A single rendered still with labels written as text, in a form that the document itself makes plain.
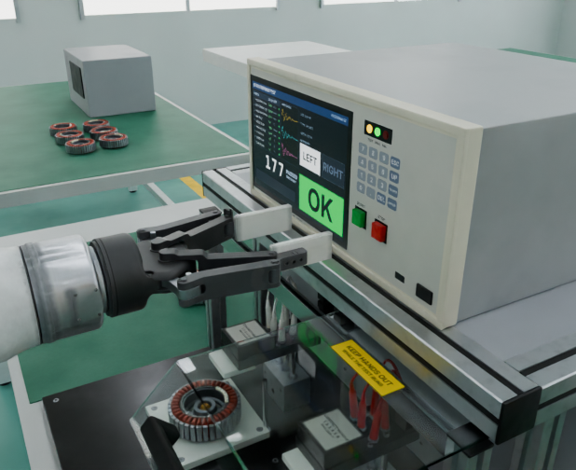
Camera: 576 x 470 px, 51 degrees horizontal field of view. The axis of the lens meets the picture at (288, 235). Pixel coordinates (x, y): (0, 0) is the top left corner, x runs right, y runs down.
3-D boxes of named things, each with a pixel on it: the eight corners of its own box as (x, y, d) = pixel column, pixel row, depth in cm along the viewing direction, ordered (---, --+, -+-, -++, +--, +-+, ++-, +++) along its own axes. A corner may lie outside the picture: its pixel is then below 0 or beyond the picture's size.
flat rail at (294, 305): (459, 474, 57) (463, 449, 56) (208, 232, 106) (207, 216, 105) (469, 469, 58) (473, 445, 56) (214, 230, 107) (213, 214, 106)
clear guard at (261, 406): (219, 619, 45) (215, 565, 43) (130, 421, 64) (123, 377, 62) (527, 459, 60) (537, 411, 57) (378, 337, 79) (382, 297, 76)
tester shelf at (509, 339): (497, 446, 53) (505, 404, 51) (202, 195, 107) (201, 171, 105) (767, 312, 72) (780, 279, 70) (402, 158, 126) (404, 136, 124)
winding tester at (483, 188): (441, 331, 61) (466, 129, 52) (250, 192, 95) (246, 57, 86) (674, 247, 78) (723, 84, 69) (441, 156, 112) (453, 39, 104)
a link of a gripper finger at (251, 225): (237, 241, 67) (234, 240, 68) (292, 229, 70) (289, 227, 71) (236, 217, 66) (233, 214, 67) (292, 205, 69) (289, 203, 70)
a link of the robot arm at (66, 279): (48, 364, 52) (117, 344, 55) (29, 270, 48) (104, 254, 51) (32, 314, 59) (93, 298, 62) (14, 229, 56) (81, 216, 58)
